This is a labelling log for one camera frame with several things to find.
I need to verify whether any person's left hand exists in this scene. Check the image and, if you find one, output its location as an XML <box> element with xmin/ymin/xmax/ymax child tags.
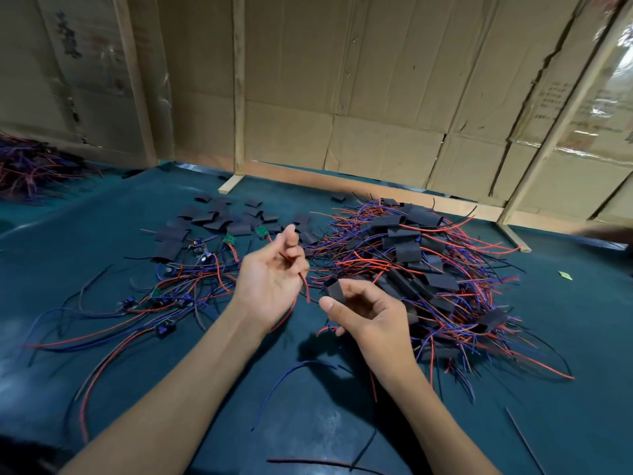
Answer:
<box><xmin>226</xmin><ymin>224</ymin><xmax>312</xmax><ymax>337</ymax></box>

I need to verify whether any person's right hand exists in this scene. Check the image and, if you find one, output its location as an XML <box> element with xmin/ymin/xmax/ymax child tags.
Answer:
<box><xmin>318</xmin><ymin>278</ymin><xmax>421</xmax><ymax>387</ymax></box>

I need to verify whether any wired board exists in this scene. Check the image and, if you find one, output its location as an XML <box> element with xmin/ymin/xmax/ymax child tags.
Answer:
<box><xmin>267</xmin><ymin>224</ymin><xmax>313</xmax><ymax>333</ymax></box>

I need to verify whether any black sleeve piece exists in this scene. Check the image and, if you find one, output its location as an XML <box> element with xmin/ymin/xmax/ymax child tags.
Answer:
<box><xmin>323</xmin><ymin>280</ymin><xmax>349</xmax><ymax>305</ymax></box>

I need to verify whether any pile of black sleeve pieces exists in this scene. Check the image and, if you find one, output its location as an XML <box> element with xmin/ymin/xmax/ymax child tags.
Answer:
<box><xmin>143</xmin><ymin>193</ymin><xmax>322</xmax><ymax>263</ymax></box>

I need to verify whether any pile of sleeved wired boards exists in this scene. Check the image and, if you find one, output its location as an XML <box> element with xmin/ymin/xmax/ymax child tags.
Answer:
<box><xmin>301</xmin><ymin>197</ymin><xmax>577</xmax><ymax>402</ymax></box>

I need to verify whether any pile of unsleeved wired boards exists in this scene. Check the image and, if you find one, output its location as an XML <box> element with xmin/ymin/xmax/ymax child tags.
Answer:
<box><xmin>20</xmin><ymin>232</ymin><xmax>298</xmax><ymax>446</ymax></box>

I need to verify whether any wire pile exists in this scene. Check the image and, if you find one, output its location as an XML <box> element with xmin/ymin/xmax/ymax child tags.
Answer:
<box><xmin>0</xmin><ymin>133</ymin><xmax>95</xmax><ymax>202</ymax></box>

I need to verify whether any person's right forearm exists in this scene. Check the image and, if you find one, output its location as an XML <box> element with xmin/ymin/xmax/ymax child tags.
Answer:
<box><xmin>380</xmin><ymin>361</ymin><xmax>500</xmax><ymax>475</ymax></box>

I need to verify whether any person's left forearm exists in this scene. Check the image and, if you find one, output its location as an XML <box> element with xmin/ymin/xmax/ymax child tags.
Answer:
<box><xmin>59</xmin><ymin>311</ymin><xmax>263</xmax><ymax>475</ymax></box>

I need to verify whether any wooden ledge board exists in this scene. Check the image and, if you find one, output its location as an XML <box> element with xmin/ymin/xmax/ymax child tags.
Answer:
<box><xmin>173</xmin><ymin>148</ymin><xmax>633</xmax><ymax>238</ymax></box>

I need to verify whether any clear plastic sheet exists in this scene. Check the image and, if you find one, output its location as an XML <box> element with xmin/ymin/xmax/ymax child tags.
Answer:
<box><xmin>584</xmin><ymin>49</ymin><xmax>633</xmax><ymax>159</ymax></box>

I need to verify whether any loose blue wire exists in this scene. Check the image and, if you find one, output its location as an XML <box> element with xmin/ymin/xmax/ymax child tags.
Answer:
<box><xmin>250</xmin><ymin>361</ymin><xmax>347</xmax><ymax>431</ymax></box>

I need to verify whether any loose curved black wire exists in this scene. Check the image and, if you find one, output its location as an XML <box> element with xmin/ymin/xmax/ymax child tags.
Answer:
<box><xmin>267</xmin><ymin>428</ymin><xmax>382</xmax><ymax>475</ymax></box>

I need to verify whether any thin wooden post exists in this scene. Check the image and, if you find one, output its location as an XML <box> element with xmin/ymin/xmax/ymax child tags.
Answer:
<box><xmin>218</xmin><ymin>0</ymin><xmax>247</xmax><ymax>196</ymax></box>

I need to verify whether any wide wooden post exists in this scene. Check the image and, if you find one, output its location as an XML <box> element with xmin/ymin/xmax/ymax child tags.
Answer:
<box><xmin>111</xmin><ymin>0</ymin><xmax>160</xmax><ymax>167</ymax></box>

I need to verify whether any pale slanted wooden post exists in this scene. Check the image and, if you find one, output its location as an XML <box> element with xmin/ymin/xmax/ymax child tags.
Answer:
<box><xmin>497</xmin><ymin>5</ymin><xmax>633</xmax><ymax>253</ymax></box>

